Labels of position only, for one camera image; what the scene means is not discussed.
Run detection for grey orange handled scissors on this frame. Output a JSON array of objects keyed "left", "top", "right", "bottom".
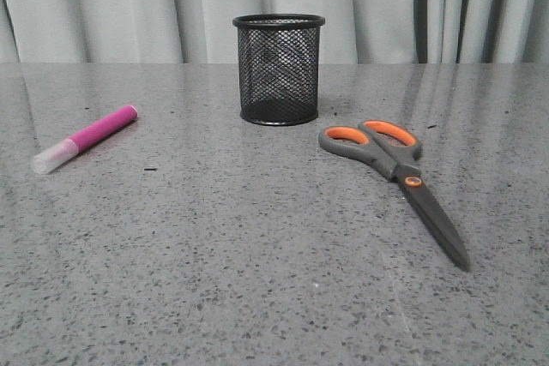
[{"left": 318, "top": 120, "right": 470, "bottom": 271}]

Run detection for pink marker pen clear cap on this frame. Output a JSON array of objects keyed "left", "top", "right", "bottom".
[{"left": 31, "top": 105, "right": 138, "bottom": 174}]

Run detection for black mesh pen holder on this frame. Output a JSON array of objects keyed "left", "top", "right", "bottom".
[{"left": 232, "top": 14, "right": 325, "bottom": 126}]

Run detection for grey curtain backdrop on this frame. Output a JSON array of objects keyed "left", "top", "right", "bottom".
[{"left": 1, "top": 0, "right": 548, "bottom": 63}]

